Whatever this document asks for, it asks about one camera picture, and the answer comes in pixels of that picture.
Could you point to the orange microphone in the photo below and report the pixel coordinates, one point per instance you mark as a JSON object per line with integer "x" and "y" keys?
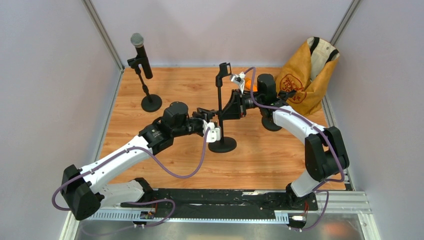
{"x": 249, "y": 86}

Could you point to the brown paper bag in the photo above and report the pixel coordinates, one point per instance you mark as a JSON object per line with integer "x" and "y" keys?
{"x": 308, "y": 73}

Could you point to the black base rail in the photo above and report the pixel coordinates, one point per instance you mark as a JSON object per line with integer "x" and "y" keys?
{"x": 212, "y": 205}

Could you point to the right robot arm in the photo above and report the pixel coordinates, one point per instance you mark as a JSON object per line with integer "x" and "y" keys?
{"x": 324, "y": 149}

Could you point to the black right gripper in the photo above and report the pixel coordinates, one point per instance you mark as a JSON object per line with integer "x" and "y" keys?
{"x": 232, "y": 110}

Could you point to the black microphone stand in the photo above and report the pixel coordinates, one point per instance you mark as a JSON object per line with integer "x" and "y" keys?
{"x": 268, "y": 123}
{"x": 151, "y": 102}
{"x": 225, "y": 144}

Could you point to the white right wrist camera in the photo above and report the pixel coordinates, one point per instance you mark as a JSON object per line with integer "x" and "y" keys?
{"x": 239, "y": 80}

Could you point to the black grey-headed microphone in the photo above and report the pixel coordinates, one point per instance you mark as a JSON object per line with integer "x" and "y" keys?
{"x": 138, "y": 42}

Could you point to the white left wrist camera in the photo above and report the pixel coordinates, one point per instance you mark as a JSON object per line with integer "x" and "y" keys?
{"x": 211, "y": 132}

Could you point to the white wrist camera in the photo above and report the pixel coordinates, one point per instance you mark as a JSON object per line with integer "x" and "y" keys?
{"x": 211, "y": 132}
{"x": 239, "y": 80}

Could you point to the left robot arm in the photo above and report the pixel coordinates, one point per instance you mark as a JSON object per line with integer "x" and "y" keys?
{"x": 85, "y": 190}

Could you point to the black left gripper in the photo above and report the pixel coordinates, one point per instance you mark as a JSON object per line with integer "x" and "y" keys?
{"x": 203, "y": 113}

